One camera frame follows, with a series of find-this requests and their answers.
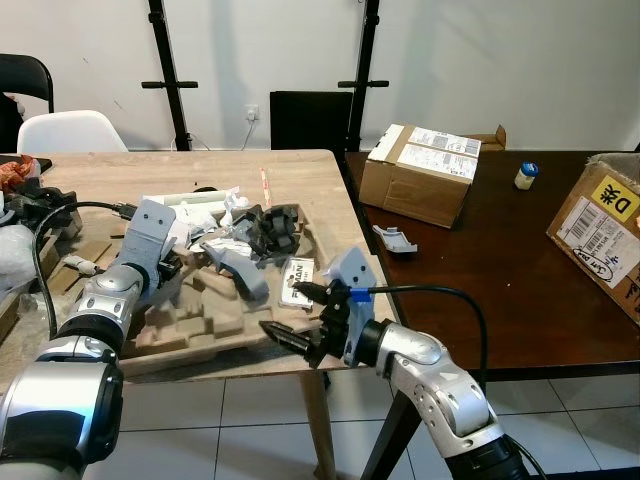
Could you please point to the dark brown table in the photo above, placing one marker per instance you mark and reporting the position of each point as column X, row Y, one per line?
column 480, row 280

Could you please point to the grey curved plastic piece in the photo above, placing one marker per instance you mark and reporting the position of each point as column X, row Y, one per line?
column 240, row 270

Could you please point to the orange potted plant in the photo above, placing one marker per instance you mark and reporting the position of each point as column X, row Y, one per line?
column 18, row 175

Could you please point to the small white tube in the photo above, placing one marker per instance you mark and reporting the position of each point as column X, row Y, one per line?
column 82, row 265

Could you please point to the white printed packet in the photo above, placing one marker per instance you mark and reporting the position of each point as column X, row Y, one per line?
column 298, row 275

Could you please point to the grey plastic bracket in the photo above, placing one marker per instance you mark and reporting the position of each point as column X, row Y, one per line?
column 395, row 240

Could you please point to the large open cardboard box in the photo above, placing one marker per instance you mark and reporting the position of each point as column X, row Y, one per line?
column 600, row 240

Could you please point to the cardboard box with white labels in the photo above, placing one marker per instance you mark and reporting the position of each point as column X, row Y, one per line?
column 410, row 185

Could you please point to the blue tape marker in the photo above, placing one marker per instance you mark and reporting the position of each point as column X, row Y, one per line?
column 360, row 295

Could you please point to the orange pen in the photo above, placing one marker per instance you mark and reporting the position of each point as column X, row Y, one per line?
column 266, row 188

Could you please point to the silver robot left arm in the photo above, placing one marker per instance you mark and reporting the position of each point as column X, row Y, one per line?
column 60, row 400

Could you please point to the small plain cardboard box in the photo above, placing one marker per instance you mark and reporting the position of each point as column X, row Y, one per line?
column 492, row 138

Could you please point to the large moulded pulp tray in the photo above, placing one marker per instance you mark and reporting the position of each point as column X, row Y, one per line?
column 200, row 335

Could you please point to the black chair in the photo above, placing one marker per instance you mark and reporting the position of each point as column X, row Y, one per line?
column 25, row 75

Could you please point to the small jar with blue lid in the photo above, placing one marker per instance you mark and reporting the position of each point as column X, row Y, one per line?
column 526, row 178

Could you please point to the black flat panel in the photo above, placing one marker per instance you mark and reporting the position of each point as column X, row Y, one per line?
column 305, row 120

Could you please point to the black crumpled object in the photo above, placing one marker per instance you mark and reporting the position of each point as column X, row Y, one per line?
column 275, row 230

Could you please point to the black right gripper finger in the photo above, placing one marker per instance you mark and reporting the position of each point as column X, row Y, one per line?
column 312, row 292
column 295, row 338

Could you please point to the light wood table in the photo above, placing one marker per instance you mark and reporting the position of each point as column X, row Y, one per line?
column 300, row 180

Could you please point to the white wall socket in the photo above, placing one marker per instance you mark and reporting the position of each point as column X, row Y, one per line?
column 251, row 112

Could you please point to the black rack post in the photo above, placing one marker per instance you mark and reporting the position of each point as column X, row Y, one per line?
column 362, row 70
column 168, row 70

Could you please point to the white crumpled paper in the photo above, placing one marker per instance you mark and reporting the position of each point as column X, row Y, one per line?
column 205, row 212

